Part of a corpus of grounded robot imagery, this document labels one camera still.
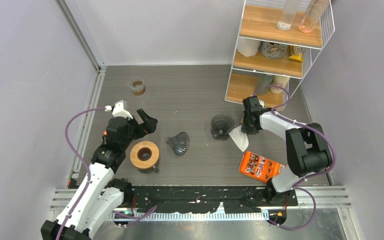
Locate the white paper coffee filter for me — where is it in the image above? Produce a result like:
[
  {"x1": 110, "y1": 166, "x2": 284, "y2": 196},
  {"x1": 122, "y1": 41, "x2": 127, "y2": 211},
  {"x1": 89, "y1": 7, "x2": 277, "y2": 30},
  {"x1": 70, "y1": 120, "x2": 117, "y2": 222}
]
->
[{"x1": 228, "y1": 125, "x2": 249, "y2": 152}]

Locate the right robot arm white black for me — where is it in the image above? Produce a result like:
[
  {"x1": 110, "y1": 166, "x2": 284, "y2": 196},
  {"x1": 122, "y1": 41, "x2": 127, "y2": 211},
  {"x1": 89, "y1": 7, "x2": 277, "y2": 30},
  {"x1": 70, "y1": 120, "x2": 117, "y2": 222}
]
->
[{"x1": 240, "y1": 95, "x2": 336, "y2": 205}]

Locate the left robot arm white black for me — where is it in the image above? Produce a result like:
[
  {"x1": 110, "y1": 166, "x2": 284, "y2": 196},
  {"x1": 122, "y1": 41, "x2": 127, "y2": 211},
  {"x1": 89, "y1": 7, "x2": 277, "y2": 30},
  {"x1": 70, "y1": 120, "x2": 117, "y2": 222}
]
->
[{"x1": 40, "y1": 105, "x2": 158, "y2": 240}]

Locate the upright dark glass dripper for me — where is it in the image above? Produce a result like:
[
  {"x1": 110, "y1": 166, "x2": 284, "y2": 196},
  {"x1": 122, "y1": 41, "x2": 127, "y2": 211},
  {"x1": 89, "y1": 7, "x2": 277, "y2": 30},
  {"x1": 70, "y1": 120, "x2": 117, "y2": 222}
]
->
[{"x1": 210, "y1": 114, "x2": 234, "y2": 141}]

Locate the tipped dark glass dripper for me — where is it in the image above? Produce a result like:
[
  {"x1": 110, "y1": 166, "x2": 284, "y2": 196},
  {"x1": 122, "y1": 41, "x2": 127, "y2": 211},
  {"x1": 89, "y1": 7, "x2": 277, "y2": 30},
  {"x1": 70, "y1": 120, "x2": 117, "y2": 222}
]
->
[{"x1": 166, "y1": 132, "x2": 190, "y2": 157}]

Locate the grey green bottle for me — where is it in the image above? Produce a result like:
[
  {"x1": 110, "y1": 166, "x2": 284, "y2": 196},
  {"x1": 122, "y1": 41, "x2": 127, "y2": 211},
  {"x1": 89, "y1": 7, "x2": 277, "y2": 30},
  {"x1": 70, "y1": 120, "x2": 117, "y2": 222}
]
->
[{"x1": 254, "y1": 73, "x2": 274, "y2": 96}]

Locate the cream printed cup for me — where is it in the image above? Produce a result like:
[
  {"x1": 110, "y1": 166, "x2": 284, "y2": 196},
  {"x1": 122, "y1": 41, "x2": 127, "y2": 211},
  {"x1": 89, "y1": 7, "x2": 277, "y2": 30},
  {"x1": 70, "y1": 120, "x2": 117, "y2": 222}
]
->
[{"x1": 269, "y1": 75, "x2": 290, "y2": 94}]

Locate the orange snack packet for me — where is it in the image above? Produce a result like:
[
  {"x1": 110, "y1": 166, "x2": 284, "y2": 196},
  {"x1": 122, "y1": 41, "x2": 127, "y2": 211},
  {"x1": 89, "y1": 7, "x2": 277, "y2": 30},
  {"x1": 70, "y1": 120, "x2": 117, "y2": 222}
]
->
[{"x1": 238, "y1": 151, "x2": 285, "y2": 184}]

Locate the yellow snack bag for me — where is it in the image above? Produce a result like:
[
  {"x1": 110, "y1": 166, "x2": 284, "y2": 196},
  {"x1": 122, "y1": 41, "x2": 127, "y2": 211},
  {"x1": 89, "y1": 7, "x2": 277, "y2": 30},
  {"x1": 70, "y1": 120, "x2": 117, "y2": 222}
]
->
[{"x1": 289, "y1": 45, "x2": 305, "y2": 63}]

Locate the clear glass bottle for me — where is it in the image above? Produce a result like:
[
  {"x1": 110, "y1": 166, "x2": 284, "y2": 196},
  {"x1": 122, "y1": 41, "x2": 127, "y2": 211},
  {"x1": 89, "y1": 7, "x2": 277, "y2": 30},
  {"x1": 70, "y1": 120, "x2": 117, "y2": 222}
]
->
[{"x1": 276, "y1": 0, "x2": 302, "y2": 31}]

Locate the pink tinted glass bottle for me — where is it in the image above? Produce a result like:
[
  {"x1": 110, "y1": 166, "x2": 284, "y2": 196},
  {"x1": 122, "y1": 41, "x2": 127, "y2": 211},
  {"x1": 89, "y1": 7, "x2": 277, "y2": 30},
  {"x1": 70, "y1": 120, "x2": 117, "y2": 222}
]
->
[{"x1": 298, "y1": 0, "x2": 330, "y2": 34}]

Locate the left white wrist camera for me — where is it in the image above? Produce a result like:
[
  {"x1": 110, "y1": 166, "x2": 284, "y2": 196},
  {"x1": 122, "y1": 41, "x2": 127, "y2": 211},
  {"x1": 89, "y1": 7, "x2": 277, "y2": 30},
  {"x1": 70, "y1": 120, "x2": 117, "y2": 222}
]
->
[{"x1": 104, "y1": 100, "x2": 134, "y2": 120}]

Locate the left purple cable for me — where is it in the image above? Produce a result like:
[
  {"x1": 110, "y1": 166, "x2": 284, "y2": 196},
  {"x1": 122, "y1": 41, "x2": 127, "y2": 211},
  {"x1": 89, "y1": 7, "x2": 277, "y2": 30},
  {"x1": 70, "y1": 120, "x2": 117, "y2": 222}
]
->
[{"x1": 54, "y1": 106, "x2": 157, "y2": 240}]

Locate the white wire wooden shelf rack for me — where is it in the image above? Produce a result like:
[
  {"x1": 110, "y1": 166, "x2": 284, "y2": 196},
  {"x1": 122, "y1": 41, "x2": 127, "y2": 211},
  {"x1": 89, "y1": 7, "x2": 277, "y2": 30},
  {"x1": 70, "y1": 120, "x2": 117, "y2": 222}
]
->
[{"x1": 224, "y1": 0, "x2": 335, "y2": 104}]

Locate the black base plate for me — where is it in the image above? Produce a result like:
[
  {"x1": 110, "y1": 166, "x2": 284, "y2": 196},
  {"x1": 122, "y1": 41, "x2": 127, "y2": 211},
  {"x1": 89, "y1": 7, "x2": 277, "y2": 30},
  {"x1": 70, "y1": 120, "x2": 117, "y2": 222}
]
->
[{"x1": 121, "y1": 185, "x2": 298, "y2": 214}]

